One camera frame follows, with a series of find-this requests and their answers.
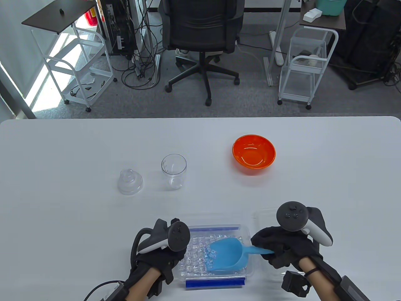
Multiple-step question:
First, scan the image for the person's right hand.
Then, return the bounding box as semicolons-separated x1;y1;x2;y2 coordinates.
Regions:
251;226;323;270

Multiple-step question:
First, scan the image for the person's left hand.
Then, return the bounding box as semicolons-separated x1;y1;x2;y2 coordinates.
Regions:
131;247;187;274

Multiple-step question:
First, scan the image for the clear container with blue clips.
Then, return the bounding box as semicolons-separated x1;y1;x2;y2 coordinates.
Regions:
179;223;255;290

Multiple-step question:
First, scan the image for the blue plastic scoop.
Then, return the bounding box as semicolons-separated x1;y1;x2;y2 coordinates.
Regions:
205;237;276;272

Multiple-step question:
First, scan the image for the clear plastic shaker cup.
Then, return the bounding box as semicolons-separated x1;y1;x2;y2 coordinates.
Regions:
161;154;188;190

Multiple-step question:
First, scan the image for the clear plastic shaker lid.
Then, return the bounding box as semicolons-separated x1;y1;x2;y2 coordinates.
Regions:
117;168;144;196

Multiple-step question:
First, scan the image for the person's right forearm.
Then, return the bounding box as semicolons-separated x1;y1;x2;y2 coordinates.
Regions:
298;256;340;301

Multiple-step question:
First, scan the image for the person's left forearm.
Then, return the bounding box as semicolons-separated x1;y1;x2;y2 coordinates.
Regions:
125;267;162;301

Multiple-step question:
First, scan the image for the grey and white hand controller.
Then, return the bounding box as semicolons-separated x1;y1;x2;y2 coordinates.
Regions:
130;218;191;267
276;201;333;247

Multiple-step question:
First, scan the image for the black wrist electronics box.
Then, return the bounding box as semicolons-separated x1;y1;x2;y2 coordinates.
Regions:
340;275;372;301
105;281;129;301

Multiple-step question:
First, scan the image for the orange plastic bowl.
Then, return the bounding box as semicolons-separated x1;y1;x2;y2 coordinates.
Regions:
232;135;276;170

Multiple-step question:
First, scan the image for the white power strip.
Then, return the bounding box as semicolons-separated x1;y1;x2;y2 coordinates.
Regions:
269;30;284;66

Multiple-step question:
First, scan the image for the black equipment stand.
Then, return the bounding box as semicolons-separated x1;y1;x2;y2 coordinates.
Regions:
328;0;401;91

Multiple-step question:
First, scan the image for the white cart with dark top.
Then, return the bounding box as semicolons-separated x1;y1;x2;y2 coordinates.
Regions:
278;6;346;110
21;0;118;113

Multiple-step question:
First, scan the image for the small white box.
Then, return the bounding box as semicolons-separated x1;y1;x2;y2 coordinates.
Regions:
303;8;323;23

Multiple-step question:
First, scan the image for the black computer tower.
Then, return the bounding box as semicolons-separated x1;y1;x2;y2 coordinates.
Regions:
100;0;139;60

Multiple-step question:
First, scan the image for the black office chair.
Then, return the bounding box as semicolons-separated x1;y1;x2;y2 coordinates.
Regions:
158;0;245;106

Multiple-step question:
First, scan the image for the teal plastic container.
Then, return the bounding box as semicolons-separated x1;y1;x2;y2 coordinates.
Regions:
315;0;348;16

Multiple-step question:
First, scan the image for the red fire extinguisher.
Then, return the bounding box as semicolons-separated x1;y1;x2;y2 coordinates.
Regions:
85;0;106;27

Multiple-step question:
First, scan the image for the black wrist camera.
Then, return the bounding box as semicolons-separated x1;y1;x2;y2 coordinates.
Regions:
281;271;311;298
147;267;174;299

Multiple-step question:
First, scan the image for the black cable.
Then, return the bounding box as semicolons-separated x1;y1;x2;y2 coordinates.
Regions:
83;280;121;301

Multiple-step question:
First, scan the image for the thin black cord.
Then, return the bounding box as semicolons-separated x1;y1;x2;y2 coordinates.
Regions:
70;81;106;98

